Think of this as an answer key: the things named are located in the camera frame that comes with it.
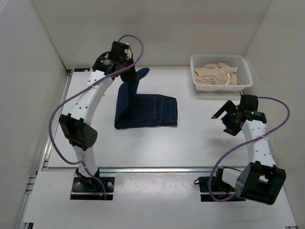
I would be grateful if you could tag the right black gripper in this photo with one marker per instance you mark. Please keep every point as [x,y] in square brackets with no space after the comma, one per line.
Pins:
[232,129]

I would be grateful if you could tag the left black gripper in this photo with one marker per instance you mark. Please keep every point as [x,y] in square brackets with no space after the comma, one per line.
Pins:
[132,77]

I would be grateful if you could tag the dark blue denim trousers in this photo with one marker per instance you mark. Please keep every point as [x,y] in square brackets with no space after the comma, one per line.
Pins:
[135,110]

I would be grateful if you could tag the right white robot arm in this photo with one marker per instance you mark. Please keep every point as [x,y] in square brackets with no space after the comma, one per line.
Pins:
[261,180]

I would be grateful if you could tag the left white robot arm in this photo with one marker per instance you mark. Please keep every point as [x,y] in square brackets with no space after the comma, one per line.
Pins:
[76,125]

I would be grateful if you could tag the beige trousers in basket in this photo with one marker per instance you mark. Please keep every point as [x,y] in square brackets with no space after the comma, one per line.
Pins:
[216,74]

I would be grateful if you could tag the white plastic basket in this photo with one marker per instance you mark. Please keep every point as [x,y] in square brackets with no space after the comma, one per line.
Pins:
[243,72]

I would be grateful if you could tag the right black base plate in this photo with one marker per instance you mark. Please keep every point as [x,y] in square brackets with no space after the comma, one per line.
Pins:
[220,189]

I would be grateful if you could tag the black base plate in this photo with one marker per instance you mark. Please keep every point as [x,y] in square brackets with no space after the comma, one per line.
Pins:
[220,189]
[81,192]

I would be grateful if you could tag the aluminium front rail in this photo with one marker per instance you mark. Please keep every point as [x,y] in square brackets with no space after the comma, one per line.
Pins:
[154,169]

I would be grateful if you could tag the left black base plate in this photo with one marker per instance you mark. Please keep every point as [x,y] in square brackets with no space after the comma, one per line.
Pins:
[81,192]

